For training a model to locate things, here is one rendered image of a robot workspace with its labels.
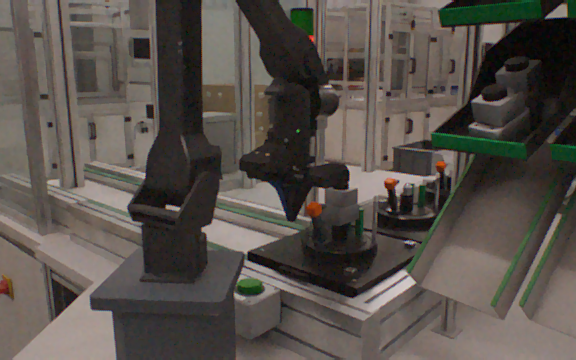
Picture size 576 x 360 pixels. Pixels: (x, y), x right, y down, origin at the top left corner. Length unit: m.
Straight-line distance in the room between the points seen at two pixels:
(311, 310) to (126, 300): 0.30
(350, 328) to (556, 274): 0.28
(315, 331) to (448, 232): 0.25
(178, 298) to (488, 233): 0.44
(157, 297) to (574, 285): 0.50
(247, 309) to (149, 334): 0.21
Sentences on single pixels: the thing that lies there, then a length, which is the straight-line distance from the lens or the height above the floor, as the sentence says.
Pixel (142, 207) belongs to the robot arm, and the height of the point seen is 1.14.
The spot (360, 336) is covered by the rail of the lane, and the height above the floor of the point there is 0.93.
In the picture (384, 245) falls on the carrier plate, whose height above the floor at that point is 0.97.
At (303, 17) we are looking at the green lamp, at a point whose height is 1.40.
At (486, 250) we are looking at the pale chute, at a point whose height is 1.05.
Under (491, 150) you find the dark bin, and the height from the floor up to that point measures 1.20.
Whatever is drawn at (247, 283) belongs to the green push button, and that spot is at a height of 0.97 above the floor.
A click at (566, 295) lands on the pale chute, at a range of 0.70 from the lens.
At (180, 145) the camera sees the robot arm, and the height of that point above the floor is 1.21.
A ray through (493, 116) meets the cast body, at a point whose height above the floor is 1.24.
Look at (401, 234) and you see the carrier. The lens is 1.01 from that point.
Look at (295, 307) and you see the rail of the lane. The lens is 0.78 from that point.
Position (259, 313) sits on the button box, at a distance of 0.75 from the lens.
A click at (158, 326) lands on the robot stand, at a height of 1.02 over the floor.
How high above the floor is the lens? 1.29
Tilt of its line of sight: 13 degrees down
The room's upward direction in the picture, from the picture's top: straight up
